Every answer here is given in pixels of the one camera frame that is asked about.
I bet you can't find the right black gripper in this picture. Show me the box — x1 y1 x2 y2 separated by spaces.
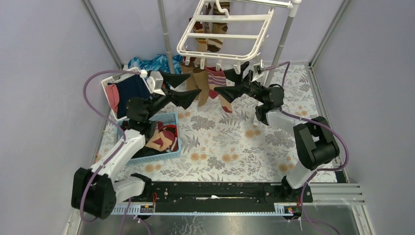
214 61 266 105

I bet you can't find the red striped sock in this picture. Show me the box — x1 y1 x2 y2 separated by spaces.
205 67 232 113

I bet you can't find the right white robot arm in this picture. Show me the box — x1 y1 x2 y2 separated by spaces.
214 66 340 202

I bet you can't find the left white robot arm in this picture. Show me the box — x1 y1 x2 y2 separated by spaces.
71 70 201 223

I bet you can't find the pile of socks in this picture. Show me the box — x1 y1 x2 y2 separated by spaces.
145 121 179 152

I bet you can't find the tan ribbed sock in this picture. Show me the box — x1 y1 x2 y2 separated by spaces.
193 67 209 106

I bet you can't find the blue laundry basket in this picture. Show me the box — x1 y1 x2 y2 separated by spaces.
126 112 182 165

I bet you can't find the blue patterned cloth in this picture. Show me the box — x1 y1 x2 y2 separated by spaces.
128 54 183 74

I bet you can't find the brown patterned hanging sock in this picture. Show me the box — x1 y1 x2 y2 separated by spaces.
207 2 230 52

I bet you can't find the dark navy cloth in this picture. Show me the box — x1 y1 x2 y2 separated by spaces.
108 75 150 119

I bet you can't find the white laundry basket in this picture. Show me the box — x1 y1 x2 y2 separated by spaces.
101 67 151 121

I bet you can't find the striped green tan sock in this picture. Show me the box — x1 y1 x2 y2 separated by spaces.
193 3 212 52

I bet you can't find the pink cloth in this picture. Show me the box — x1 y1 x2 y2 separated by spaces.
105 84 120 116

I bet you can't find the silver drying rack stand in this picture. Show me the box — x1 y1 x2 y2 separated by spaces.
176 0 301 86

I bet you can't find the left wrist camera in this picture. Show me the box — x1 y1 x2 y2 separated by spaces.
146 71 165 95

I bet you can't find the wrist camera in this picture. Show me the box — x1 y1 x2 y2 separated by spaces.
146 71 165 95
252 59 265 82

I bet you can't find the white sock hanger frame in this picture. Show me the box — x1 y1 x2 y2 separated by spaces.
185 0 269 55

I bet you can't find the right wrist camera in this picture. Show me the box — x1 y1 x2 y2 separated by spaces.
252 59 265 82

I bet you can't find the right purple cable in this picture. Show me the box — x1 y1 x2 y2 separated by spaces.
263 61 350 235

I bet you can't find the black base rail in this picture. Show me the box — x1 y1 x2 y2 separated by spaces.
132 181 313 214

